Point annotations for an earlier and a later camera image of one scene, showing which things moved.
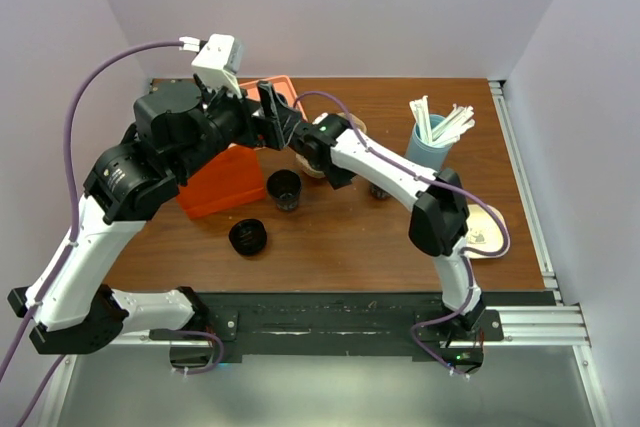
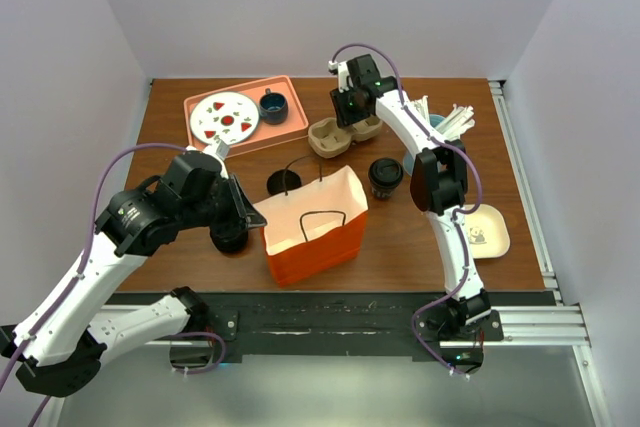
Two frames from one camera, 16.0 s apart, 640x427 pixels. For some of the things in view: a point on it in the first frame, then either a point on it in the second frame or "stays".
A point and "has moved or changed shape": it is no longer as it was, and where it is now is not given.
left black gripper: x=280 y=120 → x=242 y=207
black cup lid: x=248 y=236 → x=229 y=236
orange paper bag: x=229 y=177 has moved or changed shape
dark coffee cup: x=284 y=185 stays
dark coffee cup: x=377 y=192 stays
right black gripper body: x=337 y=176 → x=348 y=105
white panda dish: x=484 y=231 stays
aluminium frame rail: x=525 y=187 stays
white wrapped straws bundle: x=448 y=128 stays
